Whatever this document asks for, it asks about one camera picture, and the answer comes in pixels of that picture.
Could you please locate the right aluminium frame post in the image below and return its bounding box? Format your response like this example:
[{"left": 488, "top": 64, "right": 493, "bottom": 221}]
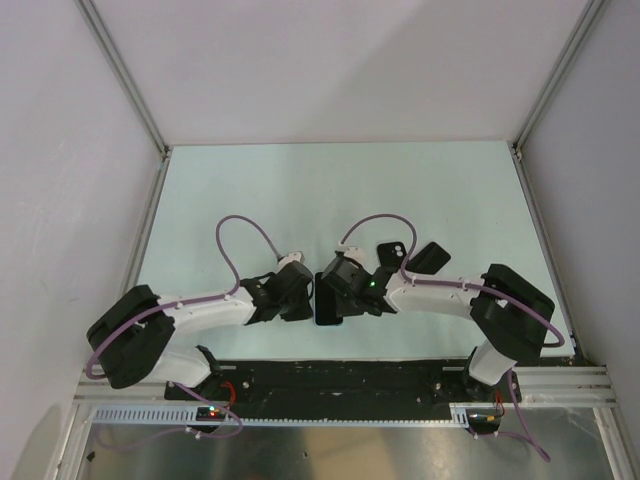
[{"left": 512, "top": 0, "right": 610, "bottom": 159}]

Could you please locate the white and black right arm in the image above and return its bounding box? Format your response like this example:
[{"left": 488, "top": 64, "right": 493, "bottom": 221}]
[{"left": 321, "top": 253, "right": 564, "bottom": 401}]

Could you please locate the black phone case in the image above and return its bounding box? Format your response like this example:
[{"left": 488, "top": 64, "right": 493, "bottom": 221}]
[{"left": 376, "top": 241, "right": 407, "bottom": 272}]

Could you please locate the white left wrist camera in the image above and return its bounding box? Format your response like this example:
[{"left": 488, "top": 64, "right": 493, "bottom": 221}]
[{"left": 277, "top": 251, "right": 304, "bottom": 269}]

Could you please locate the pink-edged black phone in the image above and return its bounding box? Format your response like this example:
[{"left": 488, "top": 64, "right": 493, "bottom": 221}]
[{"left": 405, "top": 241, "right": 451, "bottom": 275}]

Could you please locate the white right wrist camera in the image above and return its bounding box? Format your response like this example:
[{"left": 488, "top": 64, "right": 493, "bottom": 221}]
[{"left": 337, "top": 243, "right": 366, "bottom": 264}]

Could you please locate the left aluminium frame post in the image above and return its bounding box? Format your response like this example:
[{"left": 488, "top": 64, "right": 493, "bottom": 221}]
[{"left": 74, "top": 0, "right": 170, "bottom": 159}]

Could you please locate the aluminium front frame rail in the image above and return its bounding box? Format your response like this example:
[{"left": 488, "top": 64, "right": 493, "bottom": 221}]
[{"left": 73, "top": 366, "right": 616, "bottom": 403}]

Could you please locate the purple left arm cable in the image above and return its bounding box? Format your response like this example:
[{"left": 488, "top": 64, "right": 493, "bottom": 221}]
[{"left": 85, "top": 214, "right": 294, "bottom": 451}]

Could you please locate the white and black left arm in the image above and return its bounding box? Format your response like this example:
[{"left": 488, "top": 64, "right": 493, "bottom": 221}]
[{"left": 86, "top": 259, "right": 313, "bottom": 399}]

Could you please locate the left circuit board with leds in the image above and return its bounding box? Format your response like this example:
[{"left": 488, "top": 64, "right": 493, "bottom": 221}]
[{"left": 196, "top": 406, "right": 225, "bottom": 421}]

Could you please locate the grey slotted cable duct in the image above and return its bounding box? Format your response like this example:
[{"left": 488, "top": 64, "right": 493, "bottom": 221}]
[{"left": 93, "top": 405, "right": 469, "bottom": 428}]

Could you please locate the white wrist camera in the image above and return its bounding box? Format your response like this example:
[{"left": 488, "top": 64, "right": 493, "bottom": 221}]
[
  {"left": 337, "top": 243, "right": 366, "bottom": 264},
  {"left": 277, "top": 251, "right": 304, "bottom": 269}
]

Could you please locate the aluminium frame post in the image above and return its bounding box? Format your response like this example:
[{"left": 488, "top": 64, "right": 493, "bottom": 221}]
[
  {"left": 512, "top": 0, "right": 610, "bottom": 159},
  {"left": 74, "top": 0, "right": 170, "bottom": 159}
]

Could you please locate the right circuit board with wires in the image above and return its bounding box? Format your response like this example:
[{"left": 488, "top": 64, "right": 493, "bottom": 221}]
[{"left": 466, "top": 407, "right": 505, "bottom": 436}]

